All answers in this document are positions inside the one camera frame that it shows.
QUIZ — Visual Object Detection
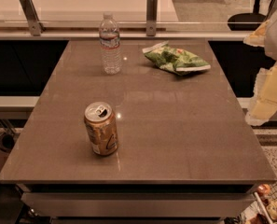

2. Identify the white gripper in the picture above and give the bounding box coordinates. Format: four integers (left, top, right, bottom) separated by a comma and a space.
243, 9, 277, 126

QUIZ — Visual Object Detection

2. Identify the green jalapeno chip bag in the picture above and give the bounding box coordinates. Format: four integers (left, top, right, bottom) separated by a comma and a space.
142, 41, 211, 76

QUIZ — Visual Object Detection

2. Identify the orange soda can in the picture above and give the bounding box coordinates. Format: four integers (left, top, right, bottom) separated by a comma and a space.
84, 102, 118, 156

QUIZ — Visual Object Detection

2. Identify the black office chair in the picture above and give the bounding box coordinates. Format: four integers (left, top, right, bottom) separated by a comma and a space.
228, 0, 277, 31

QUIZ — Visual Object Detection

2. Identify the clear plastic water bottle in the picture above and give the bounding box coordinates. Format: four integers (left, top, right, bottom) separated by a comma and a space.
99, 12, 122, 75

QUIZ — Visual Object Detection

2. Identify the grey table drawer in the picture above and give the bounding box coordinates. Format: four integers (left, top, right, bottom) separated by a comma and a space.
21, 193, 254, 217

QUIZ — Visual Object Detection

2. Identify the right metal glass bracket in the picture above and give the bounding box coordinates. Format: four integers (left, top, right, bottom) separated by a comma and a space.
146, 0, 158, 36

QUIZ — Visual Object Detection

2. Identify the metal glass bracket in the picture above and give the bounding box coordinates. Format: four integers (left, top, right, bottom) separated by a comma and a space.
146, 0, 158, 36
19, 0, 44, 36

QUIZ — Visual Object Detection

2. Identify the wire basket with snacks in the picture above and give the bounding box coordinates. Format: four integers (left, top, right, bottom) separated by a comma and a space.
239, 184, 277, 224

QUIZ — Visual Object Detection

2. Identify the left metal glass bracket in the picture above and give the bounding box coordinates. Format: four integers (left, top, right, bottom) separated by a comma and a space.
19, 0, 44, 36

